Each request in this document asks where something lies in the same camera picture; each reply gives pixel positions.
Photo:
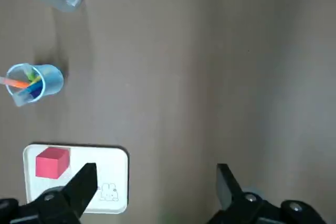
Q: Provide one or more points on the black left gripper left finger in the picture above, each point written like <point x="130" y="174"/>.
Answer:
<point x="65" y="197"/>

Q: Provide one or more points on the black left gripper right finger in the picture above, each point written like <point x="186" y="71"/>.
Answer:
<point x="236" y="200"/>

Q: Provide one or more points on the red foam block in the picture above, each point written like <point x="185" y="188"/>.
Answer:
<point x="50" y="165"/>

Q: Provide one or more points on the white tray with rabbit print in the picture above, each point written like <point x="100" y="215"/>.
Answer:
<point x="110" y="166"/>

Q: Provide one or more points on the blue pen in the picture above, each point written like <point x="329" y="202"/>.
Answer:
<point x="34" y="89"/>

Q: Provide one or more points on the translucent blue cup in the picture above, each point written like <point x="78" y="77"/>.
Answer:
<point x="51" y="79"/>

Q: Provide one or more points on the orange pen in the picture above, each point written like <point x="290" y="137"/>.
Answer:
<point x="15" y="83"/>

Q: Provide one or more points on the green pen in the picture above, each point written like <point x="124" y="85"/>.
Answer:
<point x="32" y="75"/>

